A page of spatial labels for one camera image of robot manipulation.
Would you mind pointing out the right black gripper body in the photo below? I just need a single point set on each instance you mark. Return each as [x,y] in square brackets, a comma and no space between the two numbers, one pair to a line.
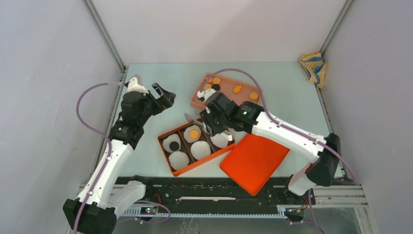
[211,119]

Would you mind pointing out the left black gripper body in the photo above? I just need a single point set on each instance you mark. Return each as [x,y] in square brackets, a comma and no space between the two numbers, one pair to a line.
[151,108]

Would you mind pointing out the black round cookie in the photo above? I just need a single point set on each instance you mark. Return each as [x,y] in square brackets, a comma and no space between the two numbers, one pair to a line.
[174,146]
[216,87]

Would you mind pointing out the pink cookie tray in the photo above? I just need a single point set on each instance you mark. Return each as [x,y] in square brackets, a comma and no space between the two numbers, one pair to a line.
[227,85]

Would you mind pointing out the orange round cookie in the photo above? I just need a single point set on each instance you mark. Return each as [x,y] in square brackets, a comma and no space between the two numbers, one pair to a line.
[254,96]
[194,134]
[216,80]
[207,86]

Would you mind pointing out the orange compartment box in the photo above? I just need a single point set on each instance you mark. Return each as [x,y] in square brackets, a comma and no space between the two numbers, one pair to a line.
[189,146]

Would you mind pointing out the orange box lid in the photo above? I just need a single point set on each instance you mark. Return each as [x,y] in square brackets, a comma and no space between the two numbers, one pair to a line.
[253,161]

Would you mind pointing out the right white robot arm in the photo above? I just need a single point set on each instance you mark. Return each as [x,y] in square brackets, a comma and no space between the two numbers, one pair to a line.
[321,152]

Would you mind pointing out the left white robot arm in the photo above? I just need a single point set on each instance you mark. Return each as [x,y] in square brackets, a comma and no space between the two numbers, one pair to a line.
[96,208]

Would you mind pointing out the white paper cup liner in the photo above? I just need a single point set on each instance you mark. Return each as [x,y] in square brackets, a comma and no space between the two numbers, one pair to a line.
[178,160]
[166,142]
[219,141]
[200,150]
[185,133]

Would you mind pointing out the orange fish cookie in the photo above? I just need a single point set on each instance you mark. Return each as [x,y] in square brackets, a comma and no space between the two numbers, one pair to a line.
[237,89]

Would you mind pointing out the yellow blue cloth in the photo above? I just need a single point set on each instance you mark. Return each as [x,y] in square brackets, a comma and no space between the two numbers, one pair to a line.
[314,67]

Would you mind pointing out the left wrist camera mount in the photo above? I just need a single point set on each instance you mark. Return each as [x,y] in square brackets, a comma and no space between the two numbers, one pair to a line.
[135,84]

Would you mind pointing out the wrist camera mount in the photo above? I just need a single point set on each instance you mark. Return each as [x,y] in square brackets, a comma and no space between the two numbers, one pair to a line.
[135,84]
[204,95]

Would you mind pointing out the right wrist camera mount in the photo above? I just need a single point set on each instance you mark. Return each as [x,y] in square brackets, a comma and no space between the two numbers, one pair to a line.
[204,95]

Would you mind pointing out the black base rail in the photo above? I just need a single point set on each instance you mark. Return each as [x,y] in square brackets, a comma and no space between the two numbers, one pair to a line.
[219,195]

